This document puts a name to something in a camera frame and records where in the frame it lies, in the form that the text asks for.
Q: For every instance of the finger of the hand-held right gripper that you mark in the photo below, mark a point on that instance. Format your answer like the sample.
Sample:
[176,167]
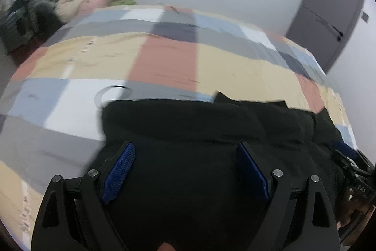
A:
[345,148]
[343,159]

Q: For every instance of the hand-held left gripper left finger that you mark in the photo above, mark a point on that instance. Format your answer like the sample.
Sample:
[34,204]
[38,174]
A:
[117,174]

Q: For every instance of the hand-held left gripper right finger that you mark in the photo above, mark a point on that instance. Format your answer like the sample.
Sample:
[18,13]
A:
[252,171]

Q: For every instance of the black puffer jacket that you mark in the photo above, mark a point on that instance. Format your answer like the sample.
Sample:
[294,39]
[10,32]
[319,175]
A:
[205,133]

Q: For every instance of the person's right hand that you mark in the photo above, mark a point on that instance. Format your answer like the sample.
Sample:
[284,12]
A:
[351,209]

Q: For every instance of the person's left hand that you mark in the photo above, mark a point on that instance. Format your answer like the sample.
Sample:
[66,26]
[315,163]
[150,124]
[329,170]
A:
[166,247]

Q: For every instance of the checked patchwork bedspread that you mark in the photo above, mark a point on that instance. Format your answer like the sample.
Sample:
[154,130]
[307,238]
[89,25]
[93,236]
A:
[164,57]

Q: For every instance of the grey door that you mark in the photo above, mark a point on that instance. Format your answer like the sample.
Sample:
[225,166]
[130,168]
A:
[329,4]

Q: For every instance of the green cloth item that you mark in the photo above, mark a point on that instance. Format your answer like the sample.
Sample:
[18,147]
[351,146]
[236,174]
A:
[124,2]

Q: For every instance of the pink pillow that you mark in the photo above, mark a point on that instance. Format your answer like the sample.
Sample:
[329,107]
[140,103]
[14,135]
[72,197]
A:
[98,2]

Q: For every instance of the cream plush cushion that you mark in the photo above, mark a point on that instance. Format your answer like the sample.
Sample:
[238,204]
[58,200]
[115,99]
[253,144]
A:
[73,4]

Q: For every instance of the grey ribbed suitcase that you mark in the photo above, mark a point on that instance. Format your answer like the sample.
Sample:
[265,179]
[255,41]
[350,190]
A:
[17,24]

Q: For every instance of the grey light switch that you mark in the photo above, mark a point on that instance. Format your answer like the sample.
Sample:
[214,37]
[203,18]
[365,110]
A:
[366,17]

